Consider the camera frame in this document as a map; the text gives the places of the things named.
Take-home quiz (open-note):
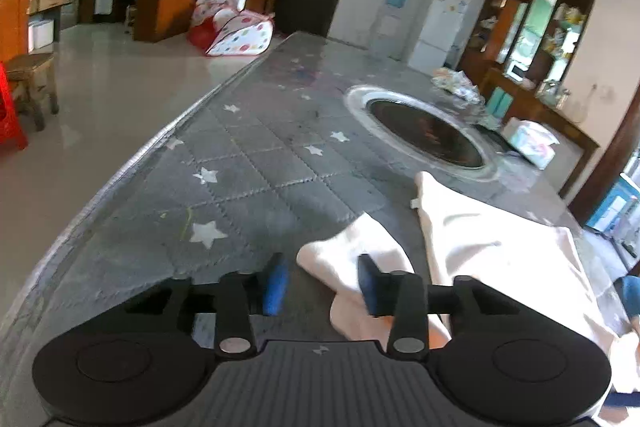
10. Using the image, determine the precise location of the wooden stool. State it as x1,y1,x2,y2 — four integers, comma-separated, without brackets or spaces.
2,52,60,132

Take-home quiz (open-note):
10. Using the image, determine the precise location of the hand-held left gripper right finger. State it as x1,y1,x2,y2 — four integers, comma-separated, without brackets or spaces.
357,253,526,357

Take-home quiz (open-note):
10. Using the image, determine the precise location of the dark wooden display cabinet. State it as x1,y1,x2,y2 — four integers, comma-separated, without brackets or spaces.
457,0,601,200

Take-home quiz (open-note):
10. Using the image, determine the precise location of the grey star tablecloth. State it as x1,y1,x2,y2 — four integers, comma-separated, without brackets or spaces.
0,32,631,427

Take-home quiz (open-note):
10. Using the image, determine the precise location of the white storage box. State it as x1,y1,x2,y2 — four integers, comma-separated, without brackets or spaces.
27,19,56,52

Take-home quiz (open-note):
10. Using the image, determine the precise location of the crumpled plastic bag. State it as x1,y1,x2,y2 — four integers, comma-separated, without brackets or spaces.
431,67,487,105

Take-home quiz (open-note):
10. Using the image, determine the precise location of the teal box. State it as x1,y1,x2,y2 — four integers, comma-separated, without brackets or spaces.
487,87,516,118

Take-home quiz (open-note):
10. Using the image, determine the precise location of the tissue pack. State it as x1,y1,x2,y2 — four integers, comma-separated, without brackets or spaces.
501,118,561,169

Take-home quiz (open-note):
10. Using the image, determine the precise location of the black remote control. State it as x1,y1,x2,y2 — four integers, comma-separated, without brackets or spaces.
475,124,521,155

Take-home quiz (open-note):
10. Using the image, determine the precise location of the polka-dot play tent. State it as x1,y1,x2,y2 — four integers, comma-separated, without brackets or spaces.
187,0,275,56

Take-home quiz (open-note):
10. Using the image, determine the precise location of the white refrigerator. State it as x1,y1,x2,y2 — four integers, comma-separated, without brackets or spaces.
409,0,473,75

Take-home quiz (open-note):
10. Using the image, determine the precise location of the round built-in cooktop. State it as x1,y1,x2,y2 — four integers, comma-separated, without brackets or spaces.
344,85,500,180

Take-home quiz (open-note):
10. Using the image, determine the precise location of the red plastic stool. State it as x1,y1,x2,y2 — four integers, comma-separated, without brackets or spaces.
0,62,28,158

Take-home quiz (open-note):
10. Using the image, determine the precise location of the blue cabinet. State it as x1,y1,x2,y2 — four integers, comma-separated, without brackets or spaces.
585,174,640,233

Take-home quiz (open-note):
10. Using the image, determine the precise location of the cream garment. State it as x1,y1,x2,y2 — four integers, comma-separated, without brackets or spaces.
296,171,640,395

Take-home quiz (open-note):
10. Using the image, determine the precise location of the water dispenser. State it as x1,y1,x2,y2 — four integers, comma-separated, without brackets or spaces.
367,0,412,60

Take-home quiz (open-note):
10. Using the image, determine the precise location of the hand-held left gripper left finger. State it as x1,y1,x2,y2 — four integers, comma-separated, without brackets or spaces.
120,252,291,357

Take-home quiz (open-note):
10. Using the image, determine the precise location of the dark wooden door frame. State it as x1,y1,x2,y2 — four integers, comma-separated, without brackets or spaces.
567,77,640,228

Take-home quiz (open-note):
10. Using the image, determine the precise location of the blue sofa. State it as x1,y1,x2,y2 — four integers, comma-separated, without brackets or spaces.
621,276,640,319

